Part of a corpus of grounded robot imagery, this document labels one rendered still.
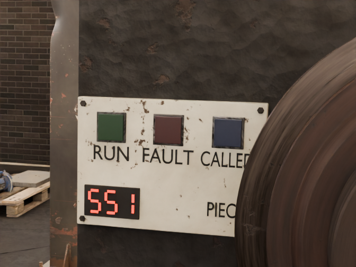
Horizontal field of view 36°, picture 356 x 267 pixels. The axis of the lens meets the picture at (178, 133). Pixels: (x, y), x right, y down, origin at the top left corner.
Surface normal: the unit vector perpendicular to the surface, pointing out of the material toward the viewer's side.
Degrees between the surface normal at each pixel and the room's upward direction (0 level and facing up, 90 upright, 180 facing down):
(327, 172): 90
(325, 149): 61
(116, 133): 90
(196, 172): 90
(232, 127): 90
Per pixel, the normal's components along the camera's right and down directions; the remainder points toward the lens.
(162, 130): -0.20, 0.10
